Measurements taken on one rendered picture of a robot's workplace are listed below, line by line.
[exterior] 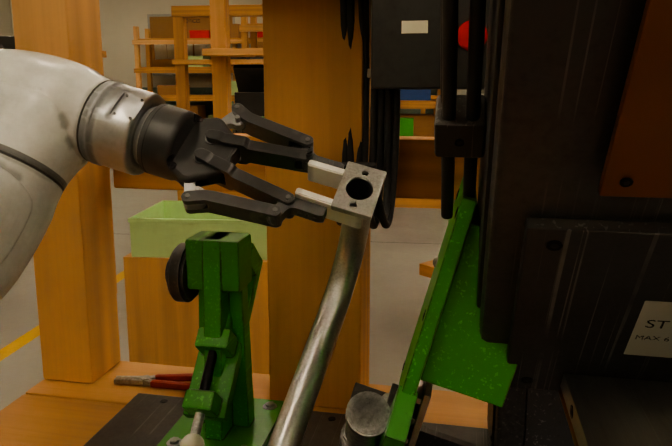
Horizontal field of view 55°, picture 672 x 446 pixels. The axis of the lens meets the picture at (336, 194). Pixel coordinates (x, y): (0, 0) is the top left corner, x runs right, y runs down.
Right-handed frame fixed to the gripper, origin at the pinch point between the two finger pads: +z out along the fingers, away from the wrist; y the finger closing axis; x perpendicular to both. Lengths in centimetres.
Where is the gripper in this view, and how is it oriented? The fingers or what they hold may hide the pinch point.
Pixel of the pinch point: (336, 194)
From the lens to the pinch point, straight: 63.9
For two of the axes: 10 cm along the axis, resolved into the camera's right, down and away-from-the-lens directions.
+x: -0.3, 5.3, 8.5
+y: 3.3, -8.0, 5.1
